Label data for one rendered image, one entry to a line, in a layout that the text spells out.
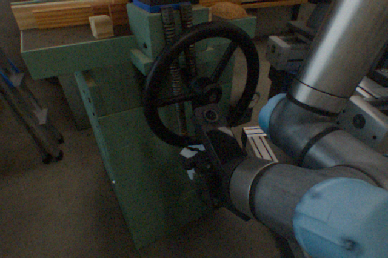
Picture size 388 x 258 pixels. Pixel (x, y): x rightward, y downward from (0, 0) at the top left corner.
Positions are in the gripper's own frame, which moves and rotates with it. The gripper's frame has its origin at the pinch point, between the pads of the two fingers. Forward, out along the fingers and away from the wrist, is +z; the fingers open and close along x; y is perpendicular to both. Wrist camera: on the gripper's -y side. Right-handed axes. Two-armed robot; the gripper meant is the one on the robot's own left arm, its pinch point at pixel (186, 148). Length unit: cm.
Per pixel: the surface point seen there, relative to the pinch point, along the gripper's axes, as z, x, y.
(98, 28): 11.9, -7.9, -29.1
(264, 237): 37, 40, 63
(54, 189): 104, -42, 24
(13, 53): 269, -58, -90
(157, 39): 2.9, 1.2, -23.1
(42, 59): 12.8, -20.2, -24.9
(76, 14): 24.0, -10.2, -36.5
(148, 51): 5.5, -0.3, -21.5
